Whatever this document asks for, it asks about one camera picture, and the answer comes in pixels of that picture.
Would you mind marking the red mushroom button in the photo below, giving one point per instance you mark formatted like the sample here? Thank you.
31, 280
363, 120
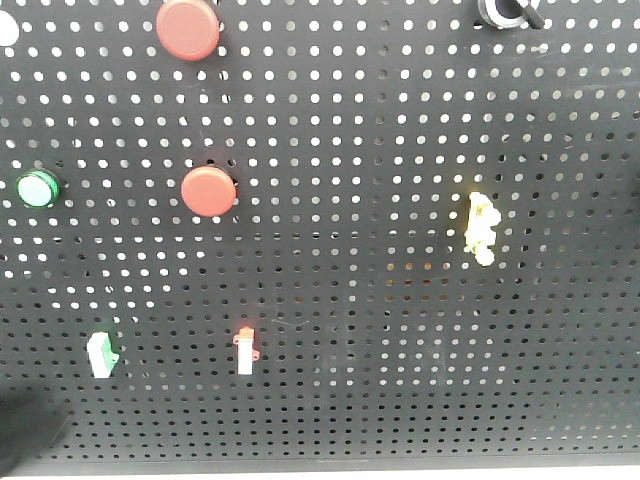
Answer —
188, 29
208, 191

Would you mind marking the white green rocker switch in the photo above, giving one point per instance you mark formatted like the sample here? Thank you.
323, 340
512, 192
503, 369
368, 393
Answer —
101, 356

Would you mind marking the lower red mushroom button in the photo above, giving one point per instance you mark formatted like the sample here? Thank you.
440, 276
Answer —
208, 191

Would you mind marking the black rotary selector knob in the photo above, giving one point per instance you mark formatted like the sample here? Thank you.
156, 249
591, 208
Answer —
511, 14

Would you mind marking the yellow toggle switch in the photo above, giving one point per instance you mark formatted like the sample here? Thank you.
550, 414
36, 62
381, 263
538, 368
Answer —
480, 236

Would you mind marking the white red rocker switch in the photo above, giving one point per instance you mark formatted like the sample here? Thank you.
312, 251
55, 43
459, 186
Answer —
247, 355

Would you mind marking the black perforated pegboard panel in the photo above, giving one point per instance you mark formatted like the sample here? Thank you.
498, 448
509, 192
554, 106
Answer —
356, 131

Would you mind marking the upper red mushroom button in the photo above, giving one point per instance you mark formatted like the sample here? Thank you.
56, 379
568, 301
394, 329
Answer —
188, 29

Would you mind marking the green round push button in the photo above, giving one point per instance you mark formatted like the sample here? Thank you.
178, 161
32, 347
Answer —
38, 188

